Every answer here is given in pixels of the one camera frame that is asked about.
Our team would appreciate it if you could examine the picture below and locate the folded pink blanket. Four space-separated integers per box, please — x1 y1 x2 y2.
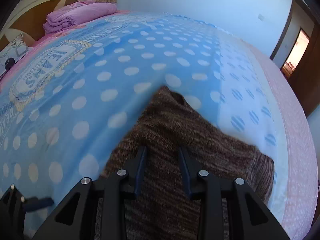
43 0 117 34

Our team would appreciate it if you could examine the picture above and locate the brown wooden door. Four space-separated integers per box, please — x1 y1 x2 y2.
288 24 320 116

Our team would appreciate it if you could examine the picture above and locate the white wall switch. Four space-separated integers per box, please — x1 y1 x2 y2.
258 14 264 21

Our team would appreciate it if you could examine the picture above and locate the brown knitted sweater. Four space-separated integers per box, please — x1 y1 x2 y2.
101 86 274 239

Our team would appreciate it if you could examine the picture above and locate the cartoon print pillow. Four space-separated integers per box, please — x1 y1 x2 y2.
0 34 33 77

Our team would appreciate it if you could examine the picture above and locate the cream wooden headboard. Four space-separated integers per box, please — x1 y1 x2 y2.
1 0 82 49

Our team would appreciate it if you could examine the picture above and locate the blue pink polka-dot bedspread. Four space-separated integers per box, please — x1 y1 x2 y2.
1 12 318 239

